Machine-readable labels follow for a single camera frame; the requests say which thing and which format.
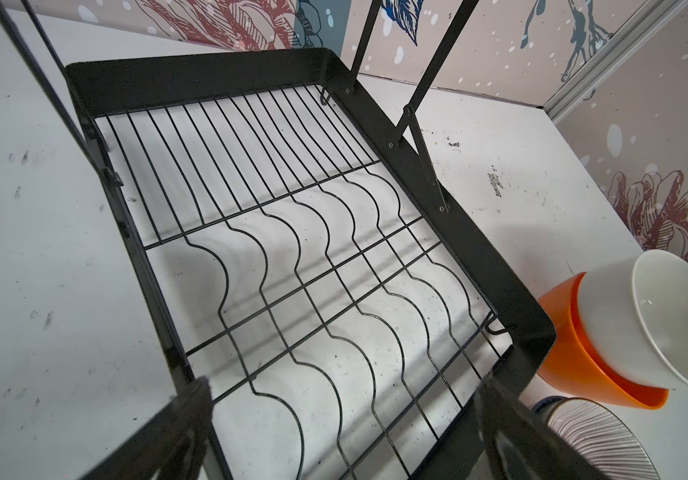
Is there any white ceramic bowl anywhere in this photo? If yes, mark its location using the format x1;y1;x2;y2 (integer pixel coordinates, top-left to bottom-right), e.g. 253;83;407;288
578;250;688;389

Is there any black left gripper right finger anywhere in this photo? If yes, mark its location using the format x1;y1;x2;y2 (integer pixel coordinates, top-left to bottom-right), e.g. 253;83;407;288
474;377;606;479

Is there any orange plastic bowl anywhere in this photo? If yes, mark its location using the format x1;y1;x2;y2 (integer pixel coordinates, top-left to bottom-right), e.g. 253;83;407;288
538;273;669;410

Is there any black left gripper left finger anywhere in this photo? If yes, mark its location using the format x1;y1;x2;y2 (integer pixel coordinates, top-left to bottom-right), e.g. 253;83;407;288
83;377;213;479

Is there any black wire dish rack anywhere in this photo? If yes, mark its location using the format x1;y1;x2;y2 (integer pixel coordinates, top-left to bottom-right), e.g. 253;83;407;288
0;2;555;479

